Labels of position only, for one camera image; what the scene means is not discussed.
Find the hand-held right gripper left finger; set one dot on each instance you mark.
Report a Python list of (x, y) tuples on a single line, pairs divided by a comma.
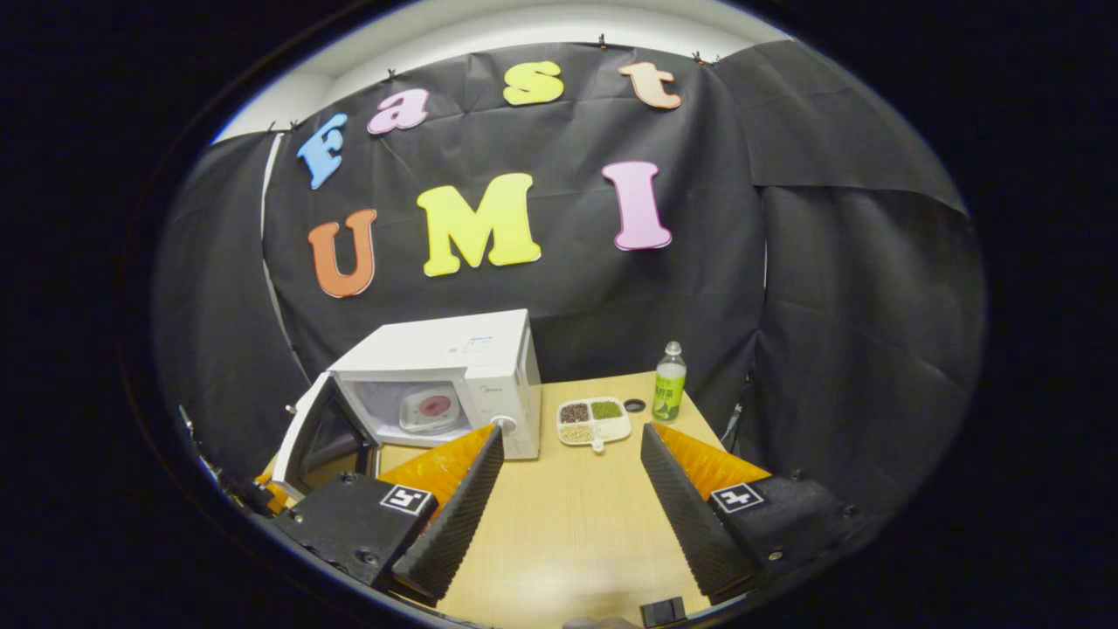
[(454, 533)]

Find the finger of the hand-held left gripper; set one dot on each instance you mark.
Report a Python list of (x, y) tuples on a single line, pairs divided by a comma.
[(272, 496)]

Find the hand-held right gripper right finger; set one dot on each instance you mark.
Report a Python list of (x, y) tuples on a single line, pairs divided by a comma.
[(690, 524)]

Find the white plate with pink food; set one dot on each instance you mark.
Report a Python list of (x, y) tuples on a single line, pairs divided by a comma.
[(432, 407)]

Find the white microwave oven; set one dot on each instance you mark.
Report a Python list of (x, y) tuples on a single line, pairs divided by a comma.
[(454, 345)]

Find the divided white dish with beans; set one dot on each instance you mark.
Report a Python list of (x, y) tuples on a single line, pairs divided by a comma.
[(616, 428)]

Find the green drink bottle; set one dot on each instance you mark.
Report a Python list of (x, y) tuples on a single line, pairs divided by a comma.
[(669, 393)]

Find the black backdrop cloth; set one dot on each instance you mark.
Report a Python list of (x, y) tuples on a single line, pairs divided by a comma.
[(611, 306)]

